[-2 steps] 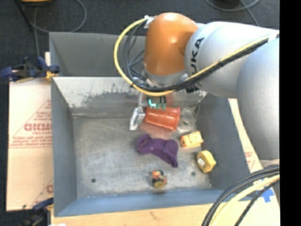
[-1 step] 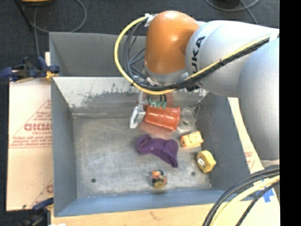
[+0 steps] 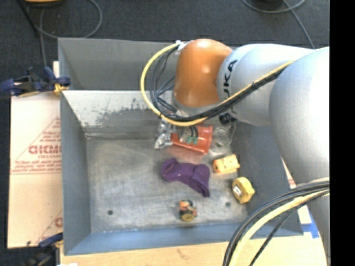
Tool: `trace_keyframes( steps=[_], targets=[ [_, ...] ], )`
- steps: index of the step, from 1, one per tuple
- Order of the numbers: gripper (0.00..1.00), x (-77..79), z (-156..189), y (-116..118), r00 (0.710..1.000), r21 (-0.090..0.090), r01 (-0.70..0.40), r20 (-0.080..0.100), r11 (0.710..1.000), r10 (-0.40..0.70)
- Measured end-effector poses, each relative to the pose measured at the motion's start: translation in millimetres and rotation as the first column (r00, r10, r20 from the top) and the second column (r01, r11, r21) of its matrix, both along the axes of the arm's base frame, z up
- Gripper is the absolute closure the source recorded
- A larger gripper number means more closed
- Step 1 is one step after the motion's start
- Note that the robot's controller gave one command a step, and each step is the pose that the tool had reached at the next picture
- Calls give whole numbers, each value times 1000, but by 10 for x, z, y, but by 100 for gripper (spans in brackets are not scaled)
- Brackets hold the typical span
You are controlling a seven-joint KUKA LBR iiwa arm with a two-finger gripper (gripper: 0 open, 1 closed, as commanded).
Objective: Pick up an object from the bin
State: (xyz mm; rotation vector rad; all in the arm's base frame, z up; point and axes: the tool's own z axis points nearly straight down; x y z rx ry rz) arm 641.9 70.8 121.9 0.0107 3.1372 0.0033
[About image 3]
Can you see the yellow tape measure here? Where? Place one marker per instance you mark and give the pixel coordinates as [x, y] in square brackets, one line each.
[243, 190]

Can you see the clear glass cup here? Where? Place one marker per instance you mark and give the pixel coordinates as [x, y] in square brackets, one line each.
[222, 138]

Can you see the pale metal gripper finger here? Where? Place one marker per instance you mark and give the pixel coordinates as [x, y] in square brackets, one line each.
[163, 143]
[166, 127]

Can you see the grey metal bin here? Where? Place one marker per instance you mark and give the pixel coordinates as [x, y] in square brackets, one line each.
[124, 176]

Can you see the purple cloth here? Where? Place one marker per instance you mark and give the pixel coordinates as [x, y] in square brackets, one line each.
[185, 173]

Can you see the orange plastic cup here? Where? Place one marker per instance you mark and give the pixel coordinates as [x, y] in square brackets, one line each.
[204, 141]

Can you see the yellow and orange toy box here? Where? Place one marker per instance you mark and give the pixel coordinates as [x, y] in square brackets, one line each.
[226, 163]

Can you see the brown cardboard board red print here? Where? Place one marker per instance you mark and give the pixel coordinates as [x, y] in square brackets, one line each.
[33, 176]

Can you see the small orange and black toy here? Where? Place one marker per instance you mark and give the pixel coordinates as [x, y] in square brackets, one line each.
[187, 210]

